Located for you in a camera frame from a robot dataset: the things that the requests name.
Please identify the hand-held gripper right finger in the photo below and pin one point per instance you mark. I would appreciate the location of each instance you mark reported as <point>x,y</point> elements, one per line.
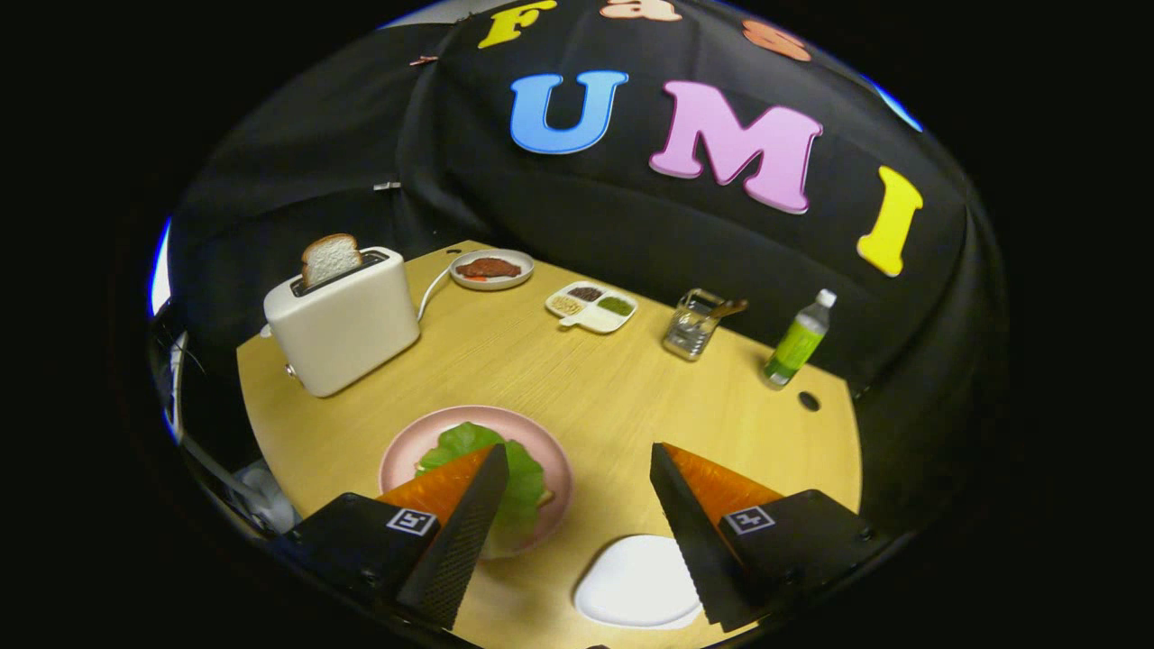
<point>690,541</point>

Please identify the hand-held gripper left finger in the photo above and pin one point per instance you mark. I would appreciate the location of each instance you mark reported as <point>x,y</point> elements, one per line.
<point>460,541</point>

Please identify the green lettuce leaf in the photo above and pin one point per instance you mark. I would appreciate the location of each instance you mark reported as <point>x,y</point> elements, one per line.
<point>521,478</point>

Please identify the toasted bread slice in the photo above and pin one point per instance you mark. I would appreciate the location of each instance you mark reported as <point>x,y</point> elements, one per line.
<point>331,259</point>

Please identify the white oval plate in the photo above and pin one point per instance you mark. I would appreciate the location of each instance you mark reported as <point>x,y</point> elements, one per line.
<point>631,581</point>

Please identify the pink plate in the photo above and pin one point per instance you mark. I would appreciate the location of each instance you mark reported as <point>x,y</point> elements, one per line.
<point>410,446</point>

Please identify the green label plastic bottle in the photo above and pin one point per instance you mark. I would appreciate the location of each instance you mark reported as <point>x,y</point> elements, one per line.
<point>795,347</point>

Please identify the white toaster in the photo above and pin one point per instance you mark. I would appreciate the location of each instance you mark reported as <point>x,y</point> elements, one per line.
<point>347,333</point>

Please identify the white divided seasoning tray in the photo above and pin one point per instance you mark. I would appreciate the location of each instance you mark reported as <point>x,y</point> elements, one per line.
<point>595,318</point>

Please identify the white plate with meat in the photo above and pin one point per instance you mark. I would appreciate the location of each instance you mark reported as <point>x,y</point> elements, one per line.
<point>514,281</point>

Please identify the brown meat piece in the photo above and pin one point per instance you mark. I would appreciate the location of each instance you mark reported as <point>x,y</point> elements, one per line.
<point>489,268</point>

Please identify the black backdrop cloth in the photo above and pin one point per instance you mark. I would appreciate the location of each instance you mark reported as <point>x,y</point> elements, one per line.
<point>631,234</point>

